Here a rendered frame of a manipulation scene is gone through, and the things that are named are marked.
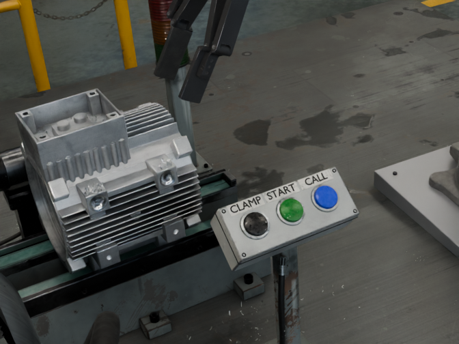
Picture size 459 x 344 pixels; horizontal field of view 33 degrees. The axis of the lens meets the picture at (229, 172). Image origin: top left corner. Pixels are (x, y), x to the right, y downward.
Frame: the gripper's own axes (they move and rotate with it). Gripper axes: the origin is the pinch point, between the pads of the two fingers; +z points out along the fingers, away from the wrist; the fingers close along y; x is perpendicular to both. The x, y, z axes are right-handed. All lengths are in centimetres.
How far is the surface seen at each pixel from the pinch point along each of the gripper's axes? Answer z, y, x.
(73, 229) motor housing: 23.9, 2.7, -8.4
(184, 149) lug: 10.4, 1.1, 4.1
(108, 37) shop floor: 65, -296, 127
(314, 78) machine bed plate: 7, -54, 67
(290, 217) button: 9.2, 20.8, 9.0
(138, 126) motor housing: 10.5, -4.2, -0.9
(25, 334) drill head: 23.0, 27.1, -22.0
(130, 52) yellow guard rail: 51, -220, 103
